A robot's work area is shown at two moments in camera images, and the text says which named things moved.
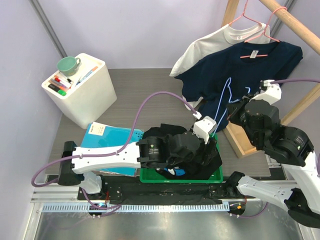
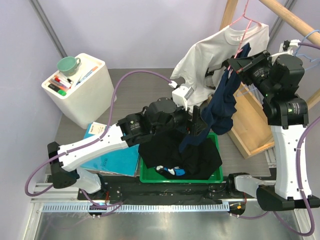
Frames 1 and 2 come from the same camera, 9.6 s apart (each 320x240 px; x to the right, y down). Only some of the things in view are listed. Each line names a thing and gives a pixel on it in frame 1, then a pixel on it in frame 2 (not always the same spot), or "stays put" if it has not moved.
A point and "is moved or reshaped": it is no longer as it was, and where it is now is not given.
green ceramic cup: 68,65 stays put
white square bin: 91,94 stays put
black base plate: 131,190 stays put
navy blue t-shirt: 226,77 is moved or reshaped
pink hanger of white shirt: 243,15 stays put
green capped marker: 62,92 stays put
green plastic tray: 152,175 stays put
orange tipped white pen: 92,70 stays put
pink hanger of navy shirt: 263,34 → 239,49
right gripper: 233,108 → 245,65
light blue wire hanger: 219,123 → 296,55
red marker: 63,82 stays put
